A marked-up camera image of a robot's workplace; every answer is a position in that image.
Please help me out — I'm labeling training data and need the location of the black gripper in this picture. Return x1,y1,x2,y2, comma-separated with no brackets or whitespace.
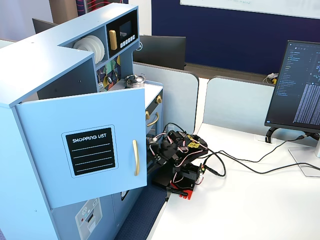
147,137,180,167

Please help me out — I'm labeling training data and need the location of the blue shopping list fridge door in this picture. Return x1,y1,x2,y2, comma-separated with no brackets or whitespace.
14,87,148,210

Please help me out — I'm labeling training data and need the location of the red robot base clamp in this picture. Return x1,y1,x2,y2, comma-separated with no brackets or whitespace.
166,180,195,201

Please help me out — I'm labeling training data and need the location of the yellow tag on arm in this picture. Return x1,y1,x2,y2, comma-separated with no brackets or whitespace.
184,134,201,150

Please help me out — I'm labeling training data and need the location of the blue oven door with window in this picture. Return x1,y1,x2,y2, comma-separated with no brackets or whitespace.
145,104,164,141

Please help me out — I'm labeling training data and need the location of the blue dishwasher door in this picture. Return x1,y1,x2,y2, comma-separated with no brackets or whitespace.
111,184,148,236

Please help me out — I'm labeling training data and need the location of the blue ice dispenser fridge door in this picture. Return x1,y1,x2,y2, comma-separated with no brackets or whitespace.
50,191,118,240

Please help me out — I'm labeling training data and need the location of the black toy microwave door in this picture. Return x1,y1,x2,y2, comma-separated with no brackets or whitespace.
106,9,139,60

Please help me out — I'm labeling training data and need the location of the grey desk divider panel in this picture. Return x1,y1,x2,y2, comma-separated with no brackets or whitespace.
202,76,276,129
132,61,200,137

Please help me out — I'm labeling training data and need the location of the silver toy pot with lid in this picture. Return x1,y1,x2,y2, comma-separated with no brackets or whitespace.
124,74,146,89

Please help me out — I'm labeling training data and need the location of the black monitor switched off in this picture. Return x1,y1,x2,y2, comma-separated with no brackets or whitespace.
31,17,59,35
133,34,187,71

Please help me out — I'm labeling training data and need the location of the white toy plate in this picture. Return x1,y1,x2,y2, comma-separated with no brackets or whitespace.
97,39,105,62
92,36,103,63
73,34,100,62

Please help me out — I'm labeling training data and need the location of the silver monitor stand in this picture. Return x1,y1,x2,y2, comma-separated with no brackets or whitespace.
287,132,320,178

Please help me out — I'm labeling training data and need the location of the blue toy play kitchen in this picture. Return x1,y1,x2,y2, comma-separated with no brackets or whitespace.
0,2,165,240

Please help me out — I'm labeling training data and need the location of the computer monitor showing code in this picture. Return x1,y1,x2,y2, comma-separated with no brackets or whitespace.
264,39,320,134

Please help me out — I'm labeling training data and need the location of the whiteboard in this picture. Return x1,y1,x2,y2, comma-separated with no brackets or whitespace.
179,0,320,20

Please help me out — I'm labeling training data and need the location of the long black cable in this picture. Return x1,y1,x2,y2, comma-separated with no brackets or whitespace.
214,149,320,175
206,133,313,164

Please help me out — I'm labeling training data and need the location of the black monitor bracket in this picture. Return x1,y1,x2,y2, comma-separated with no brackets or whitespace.
265,126,281,144

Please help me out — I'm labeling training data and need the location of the white and yellow cable bundle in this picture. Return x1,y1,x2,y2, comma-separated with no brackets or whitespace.
262,72,279,85

